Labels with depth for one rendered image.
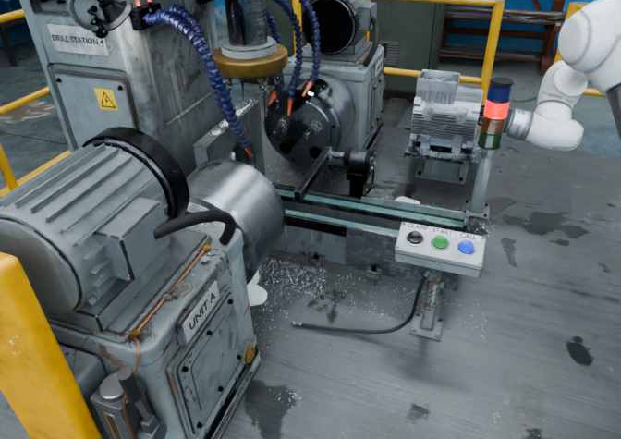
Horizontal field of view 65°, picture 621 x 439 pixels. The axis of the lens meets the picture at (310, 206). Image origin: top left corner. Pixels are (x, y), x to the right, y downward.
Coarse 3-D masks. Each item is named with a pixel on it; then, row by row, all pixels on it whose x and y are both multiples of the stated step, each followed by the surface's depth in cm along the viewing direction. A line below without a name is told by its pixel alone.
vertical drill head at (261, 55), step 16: (240, 0) 105; (256, 0) 106; (240, 16) 107; (256, 16) 108; (240, 32) 109; (256, 32) 109; (224, 48) 112; (240, 48) 110; (256, 48) 110; (272, 48) 112; (224, 64) 110; (240, 64) 108; (256, 64) 109; (272, 64) 110; (224, 80) 117; (240, 80) 125
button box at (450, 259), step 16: (416, 224) 100; (400, 240) 99; (448, 240) 97; (480, 240) 96; (400, 256) 100; (416, 256) 98; (432, 256) 96; (448, 256) 95; (464, 256) 95; (480, 256) 94; (464, 272) 97; (480, 272) 95
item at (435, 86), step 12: (432, 72) 158; (444, 72) 157; (456, 72) 156; (420, 84) 152; (432, 84) 150; (444, 84) 149; (456, 84) 148; (420, 96) 154; (432, 96) 153; (444, 96) 151
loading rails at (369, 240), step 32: (288, 192) 141; (320, 192) 139; (288, 224) 131; (320, 224) 128; (352, 224) 128; (384, 224) 133; (448, 224) 127; (320, 256) 132; (352, 256) 129; (384, 256) 125; (448, 288) 124
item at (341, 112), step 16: (304, 80) 147; (320, 80) 147; (336, 80) 151; (320, 96) 140; (336, 96) 146; (272, 112) 147; (304, 112) 143; (320, 112) 141; (336, 112) 142; (352, 112) 153; (272, 128) 150; (288, 128) 148; (304, 128) 146; (320, 128) 143; (336, 128) 143; (272, 144) 154; (288, 144) 151; (304, 144) 149; (320, 144) 147; (336, 144) 146; (288, 160) 155; (304, 160) 153
